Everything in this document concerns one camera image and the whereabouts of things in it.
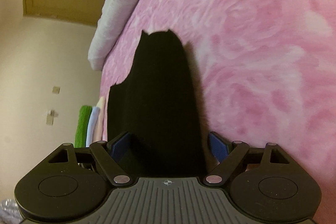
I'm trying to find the black garment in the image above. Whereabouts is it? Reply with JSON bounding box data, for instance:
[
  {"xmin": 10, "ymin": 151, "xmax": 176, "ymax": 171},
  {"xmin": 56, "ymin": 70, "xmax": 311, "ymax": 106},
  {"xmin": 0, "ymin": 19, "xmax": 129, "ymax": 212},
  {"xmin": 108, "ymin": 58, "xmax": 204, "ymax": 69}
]
[{"xmin": 107, "ymin": 30, "xmax": 207, "ymax": 177}]

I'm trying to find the cream folded garment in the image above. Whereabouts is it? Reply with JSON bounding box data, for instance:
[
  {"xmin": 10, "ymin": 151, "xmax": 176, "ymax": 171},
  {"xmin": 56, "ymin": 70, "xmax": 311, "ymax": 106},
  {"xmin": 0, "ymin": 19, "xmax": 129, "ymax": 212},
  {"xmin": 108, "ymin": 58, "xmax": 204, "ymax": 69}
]
[{"xmin": 93, "ymin": 97, "xmax": 106, "ymax": 142}]

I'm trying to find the light blue folded garment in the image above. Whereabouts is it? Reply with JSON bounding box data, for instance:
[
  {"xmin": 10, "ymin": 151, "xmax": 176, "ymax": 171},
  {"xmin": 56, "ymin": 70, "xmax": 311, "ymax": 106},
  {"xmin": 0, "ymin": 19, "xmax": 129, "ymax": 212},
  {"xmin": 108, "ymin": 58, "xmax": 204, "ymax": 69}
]
[{"xmin": 85, "ymin": 106, "xmax": 100, "ymax": 147}]

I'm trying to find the green folded garment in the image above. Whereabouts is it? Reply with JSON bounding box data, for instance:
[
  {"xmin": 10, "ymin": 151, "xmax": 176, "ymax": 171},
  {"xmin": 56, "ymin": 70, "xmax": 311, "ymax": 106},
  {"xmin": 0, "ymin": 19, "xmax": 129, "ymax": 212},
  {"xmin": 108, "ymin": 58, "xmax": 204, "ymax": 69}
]
[{"xmin": 74, "ymin": 105, "xmax": 92, "ymax": 148}]

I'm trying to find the white lace cloth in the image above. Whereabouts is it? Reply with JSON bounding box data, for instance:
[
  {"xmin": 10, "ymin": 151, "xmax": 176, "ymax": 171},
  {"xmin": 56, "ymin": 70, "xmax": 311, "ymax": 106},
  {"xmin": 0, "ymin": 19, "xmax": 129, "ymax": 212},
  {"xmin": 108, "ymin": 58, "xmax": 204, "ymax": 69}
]
[{"xmin": 0, "ymin": 199, "xmax": 22, "ymax": 224}]

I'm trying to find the pink floral blanket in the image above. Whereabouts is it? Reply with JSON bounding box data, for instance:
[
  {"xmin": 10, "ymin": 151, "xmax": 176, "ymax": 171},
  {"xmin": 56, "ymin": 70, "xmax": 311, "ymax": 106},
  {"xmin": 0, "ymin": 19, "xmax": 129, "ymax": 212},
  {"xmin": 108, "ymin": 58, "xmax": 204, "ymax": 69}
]
[{"xmin": 100, "ymin": 0, "xmax": 335, "ymax": 223}]

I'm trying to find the wall switch plate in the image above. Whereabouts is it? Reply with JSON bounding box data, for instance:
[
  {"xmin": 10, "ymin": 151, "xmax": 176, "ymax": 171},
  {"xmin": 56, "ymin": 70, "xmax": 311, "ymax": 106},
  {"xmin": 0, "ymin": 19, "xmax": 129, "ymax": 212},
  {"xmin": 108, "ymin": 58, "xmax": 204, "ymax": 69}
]
[{"xmin": 46, "ymin": 110, "xmax": 59, "ymax": 126}]

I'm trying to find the wall socket plate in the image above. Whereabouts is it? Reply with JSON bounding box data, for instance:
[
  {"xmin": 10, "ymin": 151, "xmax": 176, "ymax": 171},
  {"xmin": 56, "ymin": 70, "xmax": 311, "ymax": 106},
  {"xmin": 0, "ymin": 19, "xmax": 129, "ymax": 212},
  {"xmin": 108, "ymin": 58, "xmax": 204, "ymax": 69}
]
[{"xmin": 52, "ymin": 86, "xmax": 60, "ymax": 94}]

